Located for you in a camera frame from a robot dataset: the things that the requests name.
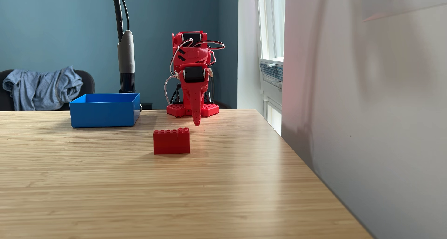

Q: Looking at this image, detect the red lego brick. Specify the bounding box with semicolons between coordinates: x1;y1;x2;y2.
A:
153;127;190;155

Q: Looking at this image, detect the blue plastic bin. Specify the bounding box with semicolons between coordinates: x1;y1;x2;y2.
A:
69;93;142;128

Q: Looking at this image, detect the black and grey stand pole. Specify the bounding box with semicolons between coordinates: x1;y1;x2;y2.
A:
111;0;137;94

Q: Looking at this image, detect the grey slatted vent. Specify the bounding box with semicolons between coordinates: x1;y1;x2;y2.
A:
259;60;284;90

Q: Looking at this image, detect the black chair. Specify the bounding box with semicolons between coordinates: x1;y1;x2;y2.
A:
0;69;95;112

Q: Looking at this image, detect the blue-grey cloth garment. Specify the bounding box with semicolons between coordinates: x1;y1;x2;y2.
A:
2;66;84;112

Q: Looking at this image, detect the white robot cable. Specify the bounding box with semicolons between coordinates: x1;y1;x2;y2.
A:
164;75;179;106

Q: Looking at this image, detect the thin black cable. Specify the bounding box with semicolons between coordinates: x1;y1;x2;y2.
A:
117;0;131;31

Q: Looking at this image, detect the white window frame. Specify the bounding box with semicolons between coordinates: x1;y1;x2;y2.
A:
257;0;286;63

